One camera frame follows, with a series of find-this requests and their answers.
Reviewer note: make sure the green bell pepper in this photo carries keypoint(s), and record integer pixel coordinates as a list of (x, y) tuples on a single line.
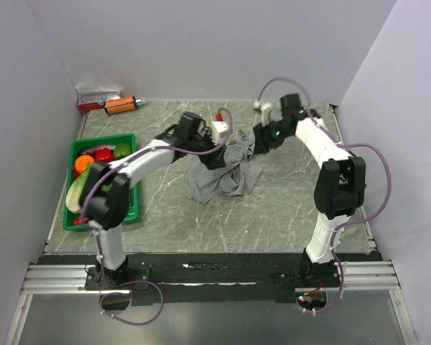
[(122, 150)]

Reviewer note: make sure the green lettuce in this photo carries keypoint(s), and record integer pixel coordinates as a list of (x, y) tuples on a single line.
[(72, 199)]

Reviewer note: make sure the orange cylinder tool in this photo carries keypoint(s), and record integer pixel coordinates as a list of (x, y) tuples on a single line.
[(122, 105)]

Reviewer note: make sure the aluminium rail frame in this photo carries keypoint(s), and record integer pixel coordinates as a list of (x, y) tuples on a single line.
[(55, 308)]

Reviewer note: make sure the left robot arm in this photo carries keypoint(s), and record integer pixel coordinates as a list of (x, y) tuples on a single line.
[(105, 197)]

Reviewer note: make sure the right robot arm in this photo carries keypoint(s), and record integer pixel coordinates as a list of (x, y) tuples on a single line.
[(340, 187)]

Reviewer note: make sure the red chili pepper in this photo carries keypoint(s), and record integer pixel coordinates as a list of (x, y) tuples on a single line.
[(79, 221)]

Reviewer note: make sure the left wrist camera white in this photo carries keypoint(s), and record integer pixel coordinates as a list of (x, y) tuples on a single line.
[(221, 128)]

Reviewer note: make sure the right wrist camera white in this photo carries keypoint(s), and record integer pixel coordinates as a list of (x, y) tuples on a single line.
[(264, 108)]

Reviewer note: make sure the red white box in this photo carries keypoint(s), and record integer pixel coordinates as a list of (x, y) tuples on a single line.
[(96, 101)]

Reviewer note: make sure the purple eggplant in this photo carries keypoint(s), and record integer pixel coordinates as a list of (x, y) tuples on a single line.
[(93, 150)]

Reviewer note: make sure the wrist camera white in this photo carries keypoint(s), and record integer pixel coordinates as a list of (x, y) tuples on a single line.
[(221, 128), (264, 108)]

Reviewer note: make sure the grey garment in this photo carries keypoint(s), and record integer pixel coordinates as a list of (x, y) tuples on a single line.
[(237, 178)]

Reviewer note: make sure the red bell pepper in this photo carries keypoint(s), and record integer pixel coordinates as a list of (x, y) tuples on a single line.
[(104, 155)]

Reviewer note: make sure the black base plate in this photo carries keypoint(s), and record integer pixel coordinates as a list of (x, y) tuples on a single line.
[(200, 278)]

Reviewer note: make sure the orange fruit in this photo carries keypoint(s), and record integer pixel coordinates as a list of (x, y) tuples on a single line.
[(82, 162)]

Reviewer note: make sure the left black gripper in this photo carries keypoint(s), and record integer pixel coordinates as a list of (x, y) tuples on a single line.
[(215, 159)]

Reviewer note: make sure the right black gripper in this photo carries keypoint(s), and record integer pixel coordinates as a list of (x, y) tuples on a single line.
[(261, 133)]

